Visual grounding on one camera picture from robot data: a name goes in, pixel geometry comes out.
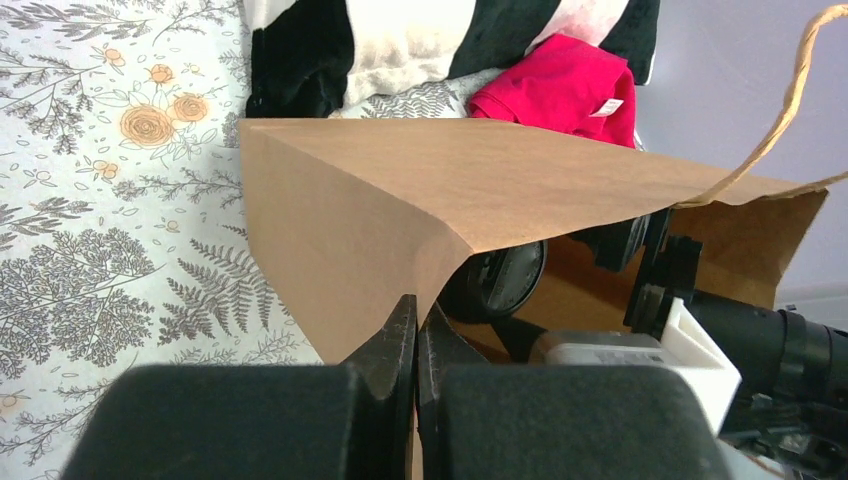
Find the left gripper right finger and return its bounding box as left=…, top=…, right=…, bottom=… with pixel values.
left=417, top=307, right=730, bottom=479

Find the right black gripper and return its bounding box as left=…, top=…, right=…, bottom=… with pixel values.
left=569, top=208, right=703, bottom=340

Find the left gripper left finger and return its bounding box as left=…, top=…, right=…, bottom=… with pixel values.
left=62, top=295, right=417, bottom=479

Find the black plastic cup lid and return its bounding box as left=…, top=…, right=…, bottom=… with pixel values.
left=437, top=240, right=548, bottom=324

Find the brown paper bag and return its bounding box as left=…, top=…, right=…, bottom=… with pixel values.
left=238, top=3, right=848, bottom=480

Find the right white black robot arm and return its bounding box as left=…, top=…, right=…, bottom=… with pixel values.
left=571, top=209, right=847, bottom=479

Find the red cloth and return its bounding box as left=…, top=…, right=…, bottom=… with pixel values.
left=468, top=34, right=637, bottom=148

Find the floral patterned table mat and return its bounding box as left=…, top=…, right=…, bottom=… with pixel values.
left=1, top=1, right=317, bottom=479

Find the black white checkered pillow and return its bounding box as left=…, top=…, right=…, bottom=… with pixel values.
left=244, top=0, right=660, bottom=118

